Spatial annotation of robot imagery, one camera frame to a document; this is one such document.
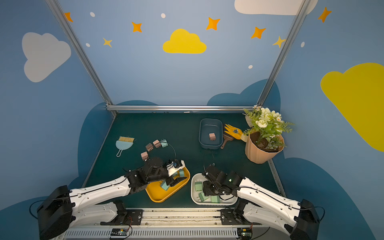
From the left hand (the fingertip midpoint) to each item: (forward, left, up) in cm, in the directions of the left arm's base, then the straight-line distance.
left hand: (184, 167), depth 77 cm
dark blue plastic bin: (+40, -18, -13) cm, 46 cm away
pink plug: (+29, -18, -12) cm, 36 cm away
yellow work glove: (+32, -35, -12) cm, 49 cm away
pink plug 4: (+21, +20, -10) cm, 31 cm away
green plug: (-6, -8, -12) cm, 16 cm away
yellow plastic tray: (-10, +14, -13) cm, 22 cm away
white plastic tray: (-17, -19, +5) cm, 26 cm away
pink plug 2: (+13, +27, -13) cm, 33 cm away
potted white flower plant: (+18, -47, +2) cm, 50 cm away
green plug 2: (-12, -17, -12) cm, 24 cm away
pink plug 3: (+18, +25, -11) cm, 33 cm away
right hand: (-8, -13, -7) cm, 17 cm away
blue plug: (+1, +2, -10) cm, 11 cm away
